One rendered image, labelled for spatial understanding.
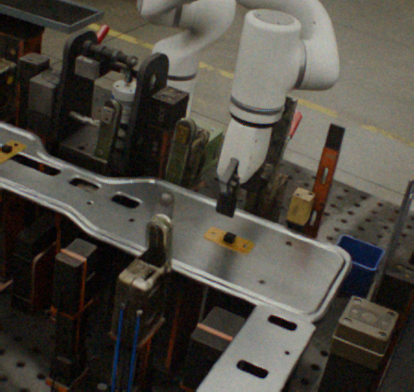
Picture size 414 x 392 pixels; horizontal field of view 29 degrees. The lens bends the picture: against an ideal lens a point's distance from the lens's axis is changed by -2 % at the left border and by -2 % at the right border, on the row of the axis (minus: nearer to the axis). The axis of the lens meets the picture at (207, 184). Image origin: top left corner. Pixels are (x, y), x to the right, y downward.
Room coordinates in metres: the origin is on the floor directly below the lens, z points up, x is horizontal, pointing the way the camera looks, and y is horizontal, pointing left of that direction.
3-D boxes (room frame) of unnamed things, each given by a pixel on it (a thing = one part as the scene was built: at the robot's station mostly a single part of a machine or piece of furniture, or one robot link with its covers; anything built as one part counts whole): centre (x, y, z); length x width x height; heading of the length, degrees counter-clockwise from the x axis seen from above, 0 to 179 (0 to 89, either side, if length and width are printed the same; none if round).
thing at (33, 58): (1.54, 0.40, 0.90); 0.05 x 0.05 x 0.40; 70
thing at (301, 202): (1.24, -0.17, 0.88); 0.04 x 0.04 x 0.36; 70
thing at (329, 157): (1.26, -0.20, 0.95); 0.03 x 0.01 x 0.50; 70
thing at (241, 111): (1.15, -0.05, 1.26); 0.09 x 0.08 x 0.03; 160
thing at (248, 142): (1.15, -0.05, 1.20); 0.10 x 0.07 x 0.11; 160
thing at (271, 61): (1.15, -0.06, 1.34); 0.09 x 0.08 x 0.13; 104
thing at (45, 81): (1.50, 0.35, 0.89); 0.13 x 0.11 x 0.38; 160
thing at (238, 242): (1.15, -0.05, 1.01); 0.08 x 0.04 x 0.01; 70
